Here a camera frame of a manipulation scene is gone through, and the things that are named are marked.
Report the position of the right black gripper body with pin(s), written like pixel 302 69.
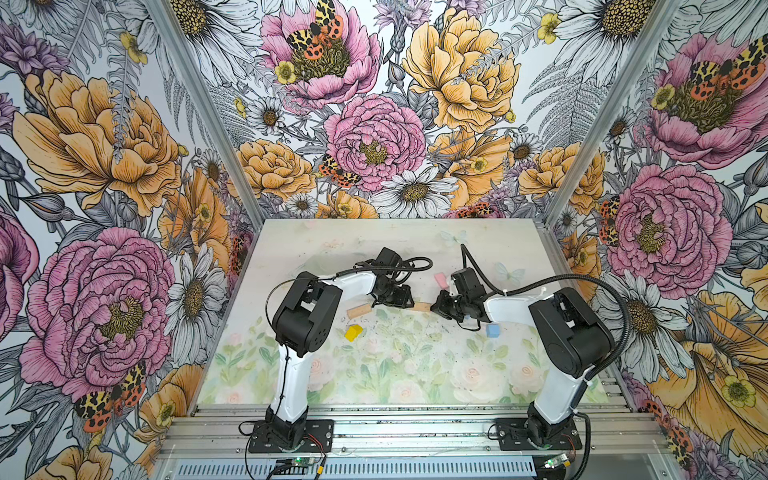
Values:
pixel 452 307

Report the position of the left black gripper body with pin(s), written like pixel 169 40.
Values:
pixel 394 295

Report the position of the natural wood block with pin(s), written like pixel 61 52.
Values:
pixel 422 307
pixel 359 311

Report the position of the pink wood block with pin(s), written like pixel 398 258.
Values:
pixel 441 280

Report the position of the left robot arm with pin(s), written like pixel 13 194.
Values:
pixel 303 322

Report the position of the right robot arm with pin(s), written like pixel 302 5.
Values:
pixel 576 341

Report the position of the light blue small block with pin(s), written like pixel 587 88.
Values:
pixel 493 331

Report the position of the yellow wood block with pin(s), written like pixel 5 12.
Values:
pixel 353 332

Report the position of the vented metal grille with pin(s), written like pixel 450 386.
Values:
pixel 505 467

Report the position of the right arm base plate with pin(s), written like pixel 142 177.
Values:
pixel 510 435

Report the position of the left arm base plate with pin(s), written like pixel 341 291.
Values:
pixel 312 435

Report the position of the left corner aluminium post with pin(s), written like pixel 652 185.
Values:
pixel 185 62

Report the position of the corner aluminium post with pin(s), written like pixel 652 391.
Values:
pixel 660 18
pixel 185 62

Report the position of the aluminium rail frame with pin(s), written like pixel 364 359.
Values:
pixel 221 432

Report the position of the right corner aluminium post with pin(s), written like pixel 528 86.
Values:
pixel 660 18

